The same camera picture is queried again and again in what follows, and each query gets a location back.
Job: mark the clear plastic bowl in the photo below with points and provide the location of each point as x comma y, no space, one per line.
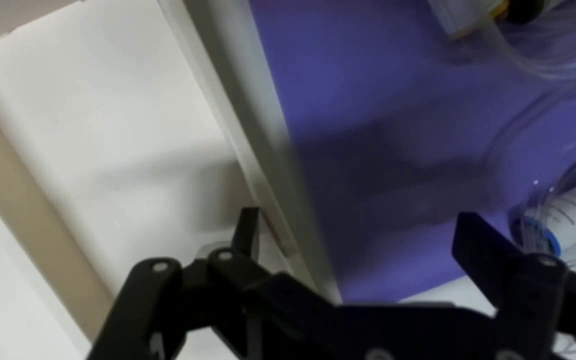
505,102

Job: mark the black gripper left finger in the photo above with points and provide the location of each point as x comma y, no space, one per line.
244,236

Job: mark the purple paper mat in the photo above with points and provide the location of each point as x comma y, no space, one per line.
352,80

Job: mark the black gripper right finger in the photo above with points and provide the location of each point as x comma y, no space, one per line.
503,272

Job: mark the small white bottle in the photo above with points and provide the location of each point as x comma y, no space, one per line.
550,226

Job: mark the beige wooden tray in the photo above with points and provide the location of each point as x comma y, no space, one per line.
137,128

